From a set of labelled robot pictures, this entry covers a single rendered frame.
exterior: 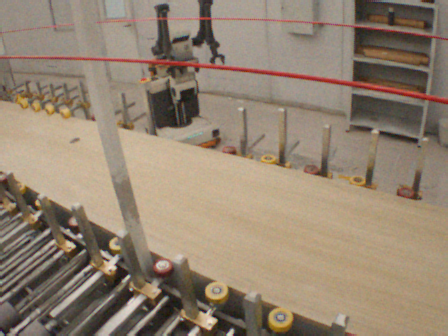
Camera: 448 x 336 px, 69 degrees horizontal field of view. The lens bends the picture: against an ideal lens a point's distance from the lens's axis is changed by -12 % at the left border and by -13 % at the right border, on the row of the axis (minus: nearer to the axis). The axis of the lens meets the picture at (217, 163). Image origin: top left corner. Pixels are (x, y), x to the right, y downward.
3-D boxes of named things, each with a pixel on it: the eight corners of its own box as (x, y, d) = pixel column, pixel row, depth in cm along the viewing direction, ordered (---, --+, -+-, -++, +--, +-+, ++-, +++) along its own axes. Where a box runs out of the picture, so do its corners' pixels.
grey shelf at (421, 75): (354, 117, 441) (359, -7, 362) (424, 131, 395) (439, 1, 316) (345, 131, 410) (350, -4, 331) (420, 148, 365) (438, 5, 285)
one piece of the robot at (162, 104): (150, 131, 416) (137, 61, 373) (191, 117, 439) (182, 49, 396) (162, 142, 391) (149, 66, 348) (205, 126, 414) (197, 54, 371)
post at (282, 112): (281, 181, 217) (280, 106, 192) (286, 183, 215) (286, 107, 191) (278, 184, 215) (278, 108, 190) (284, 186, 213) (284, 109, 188)
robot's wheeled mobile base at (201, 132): (146, 141, 427) (142, 121, 414) (193, 124, 453) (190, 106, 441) (170, 164, 376) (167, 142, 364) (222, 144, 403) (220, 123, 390)
